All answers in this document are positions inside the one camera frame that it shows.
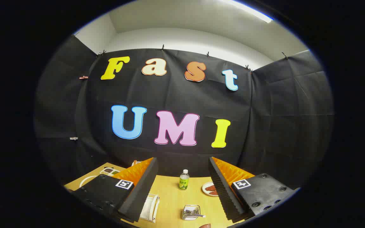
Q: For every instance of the white compartment food tray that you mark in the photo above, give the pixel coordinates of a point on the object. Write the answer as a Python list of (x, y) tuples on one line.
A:
[(108, 171)]

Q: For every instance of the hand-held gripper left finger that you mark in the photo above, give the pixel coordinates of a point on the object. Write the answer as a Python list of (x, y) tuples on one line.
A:
[(141, 196)]

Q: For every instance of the red food slice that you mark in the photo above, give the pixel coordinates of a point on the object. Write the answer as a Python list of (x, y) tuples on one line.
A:
[(211, 188)]

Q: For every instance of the small white oval plate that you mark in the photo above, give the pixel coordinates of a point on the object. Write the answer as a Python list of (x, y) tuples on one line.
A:
[(205, 190)]

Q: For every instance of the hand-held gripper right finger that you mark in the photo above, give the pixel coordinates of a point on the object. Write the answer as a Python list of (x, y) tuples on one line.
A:
[(223, 196)]

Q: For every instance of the white toaster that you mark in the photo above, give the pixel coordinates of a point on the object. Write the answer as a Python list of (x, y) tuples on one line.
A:
[(135, 163)]

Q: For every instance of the green label drink bottle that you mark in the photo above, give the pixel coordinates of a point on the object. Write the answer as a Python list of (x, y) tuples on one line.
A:
[(184, 182)]

